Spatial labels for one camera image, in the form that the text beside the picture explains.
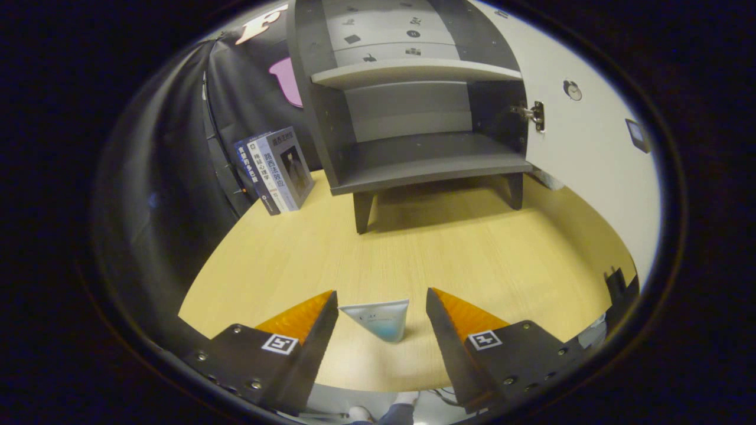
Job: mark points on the white cabinet door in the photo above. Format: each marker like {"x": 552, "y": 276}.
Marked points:
{"x": 590, "y": 177}

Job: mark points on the white spine book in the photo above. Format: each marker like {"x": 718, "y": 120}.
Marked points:
{"x": 261, "y": 171}

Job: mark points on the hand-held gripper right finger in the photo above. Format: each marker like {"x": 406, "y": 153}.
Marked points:
{"x": 452, "y": 354}

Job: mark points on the grey cabinet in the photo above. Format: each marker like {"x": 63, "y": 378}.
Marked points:
{"x": 413, "y": 159}

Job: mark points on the person's leg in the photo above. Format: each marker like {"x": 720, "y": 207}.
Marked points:
{"x": 398, "y": 412}

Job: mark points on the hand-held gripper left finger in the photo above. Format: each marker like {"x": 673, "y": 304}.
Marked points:
{"x": 313, "y": 354}

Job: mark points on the metal door hinge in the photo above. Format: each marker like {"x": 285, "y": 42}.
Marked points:
{"x": 534, "y": 115}

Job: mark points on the person's white shoe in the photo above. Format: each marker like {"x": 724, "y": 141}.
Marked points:
{"x": 358, "y": 412}

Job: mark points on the black table clamp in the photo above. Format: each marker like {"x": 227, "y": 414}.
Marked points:
{"x": 617, "y": 286}

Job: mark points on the grey cover book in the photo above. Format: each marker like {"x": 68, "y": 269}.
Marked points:
{"x": 292, "y": 165}

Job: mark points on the white blue tube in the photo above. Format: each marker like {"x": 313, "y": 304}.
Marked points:
{"x": 381, "y": 319}

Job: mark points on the black backdrop cloth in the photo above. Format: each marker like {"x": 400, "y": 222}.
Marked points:
{"x": 177, "y": 177}

